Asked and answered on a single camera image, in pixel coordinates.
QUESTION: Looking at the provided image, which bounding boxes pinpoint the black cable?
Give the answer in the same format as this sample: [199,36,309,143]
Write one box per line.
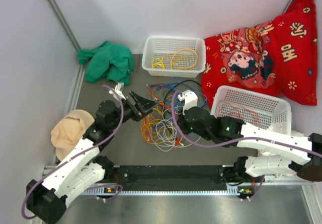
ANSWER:
[163,80,204,104]

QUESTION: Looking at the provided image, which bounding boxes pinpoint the red patterned cloth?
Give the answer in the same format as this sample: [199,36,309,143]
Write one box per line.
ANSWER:
[201,0,318,106]

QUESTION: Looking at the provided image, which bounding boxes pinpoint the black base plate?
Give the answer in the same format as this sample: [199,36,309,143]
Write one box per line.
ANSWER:
[112,165,241,191]

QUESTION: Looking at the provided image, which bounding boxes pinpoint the white basket at right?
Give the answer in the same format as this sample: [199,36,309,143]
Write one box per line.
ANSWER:
[211,86,292,135]

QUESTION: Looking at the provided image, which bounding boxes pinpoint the white cloth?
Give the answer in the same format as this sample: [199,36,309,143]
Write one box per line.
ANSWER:
[251,131,312,177]

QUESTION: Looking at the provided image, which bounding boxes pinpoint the red cable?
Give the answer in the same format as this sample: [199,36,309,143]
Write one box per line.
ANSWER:
[217,98,262,126]

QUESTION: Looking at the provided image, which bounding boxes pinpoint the white basket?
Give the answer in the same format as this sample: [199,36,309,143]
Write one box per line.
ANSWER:
[141,36,206,78]
[211,86,292,135]

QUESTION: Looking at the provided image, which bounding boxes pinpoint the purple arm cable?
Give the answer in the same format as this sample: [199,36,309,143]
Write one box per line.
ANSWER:
[21,84,124,219]
[171,90,322,202]

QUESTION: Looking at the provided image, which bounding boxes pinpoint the thin orange cable on table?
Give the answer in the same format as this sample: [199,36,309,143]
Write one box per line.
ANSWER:
[139,85,177,145]

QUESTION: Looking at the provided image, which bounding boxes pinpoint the beige cloth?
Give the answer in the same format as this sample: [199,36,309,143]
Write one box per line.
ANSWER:
[51,109,94,161]

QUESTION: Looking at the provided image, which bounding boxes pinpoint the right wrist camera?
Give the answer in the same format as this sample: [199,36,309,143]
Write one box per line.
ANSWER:
[177,90,198,115]

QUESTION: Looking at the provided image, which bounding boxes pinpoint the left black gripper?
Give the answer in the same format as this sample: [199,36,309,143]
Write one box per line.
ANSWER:
[109,91,159,130]

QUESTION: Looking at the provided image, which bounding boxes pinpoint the green cloth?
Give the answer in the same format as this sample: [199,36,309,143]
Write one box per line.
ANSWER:
[77,41,135,85]

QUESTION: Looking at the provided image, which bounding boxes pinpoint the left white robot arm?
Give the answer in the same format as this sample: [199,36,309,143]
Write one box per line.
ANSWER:
[21,89,158,223]

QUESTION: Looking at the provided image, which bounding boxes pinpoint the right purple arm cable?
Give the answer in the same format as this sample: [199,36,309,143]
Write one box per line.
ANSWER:
[171,90,322,202]

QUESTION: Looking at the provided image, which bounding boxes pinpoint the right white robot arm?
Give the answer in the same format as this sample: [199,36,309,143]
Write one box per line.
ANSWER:
[176,107,321,182]

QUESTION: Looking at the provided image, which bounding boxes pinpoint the blue cable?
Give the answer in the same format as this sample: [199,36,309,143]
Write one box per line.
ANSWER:
[146,82,208,144]

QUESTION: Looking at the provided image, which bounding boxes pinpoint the thick yellow ethernet cable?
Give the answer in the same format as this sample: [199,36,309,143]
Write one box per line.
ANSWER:
[170,48,199,70]

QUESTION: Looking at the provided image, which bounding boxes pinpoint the grey slotted cable duct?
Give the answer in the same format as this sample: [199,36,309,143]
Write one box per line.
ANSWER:
[82,185,255,197]

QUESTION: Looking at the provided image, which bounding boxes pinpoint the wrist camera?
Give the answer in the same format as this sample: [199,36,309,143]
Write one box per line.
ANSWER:
[109,82,126,100]
[177,90,198,115]

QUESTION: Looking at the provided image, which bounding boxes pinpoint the white cable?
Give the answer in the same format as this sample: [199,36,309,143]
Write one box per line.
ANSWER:
[150,118,202,152]

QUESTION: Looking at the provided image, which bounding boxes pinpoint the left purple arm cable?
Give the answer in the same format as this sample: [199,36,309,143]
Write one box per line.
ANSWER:
[21,84,124,219]

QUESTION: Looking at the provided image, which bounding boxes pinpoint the white basket at back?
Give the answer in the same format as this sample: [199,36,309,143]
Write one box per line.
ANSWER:
[141,36,206,78]

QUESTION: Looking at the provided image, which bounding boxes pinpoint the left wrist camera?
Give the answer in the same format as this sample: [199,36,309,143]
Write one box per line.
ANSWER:
[109,82,126,100]

